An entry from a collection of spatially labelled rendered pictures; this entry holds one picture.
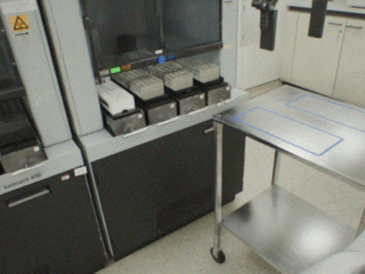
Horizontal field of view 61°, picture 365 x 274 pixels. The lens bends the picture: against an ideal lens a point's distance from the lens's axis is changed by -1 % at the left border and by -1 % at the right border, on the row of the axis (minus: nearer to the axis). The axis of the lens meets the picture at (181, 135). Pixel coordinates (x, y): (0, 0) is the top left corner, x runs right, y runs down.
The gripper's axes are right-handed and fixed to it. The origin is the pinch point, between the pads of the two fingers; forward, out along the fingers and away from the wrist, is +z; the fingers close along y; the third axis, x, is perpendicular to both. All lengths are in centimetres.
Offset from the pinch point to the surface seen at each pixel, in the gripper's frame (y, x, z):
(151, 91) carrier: 5, 74, 35
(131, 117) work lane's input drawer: -9, 66, 40
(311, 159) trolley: 18.9, 3.5, 37.9
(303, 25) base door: 219, 163, 50
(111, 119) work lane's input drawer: -16, 69, 39
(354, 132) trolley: 42, 5, 38
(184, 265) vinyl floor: 1, 50, 120
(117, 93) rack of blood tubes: -9, 77, 33
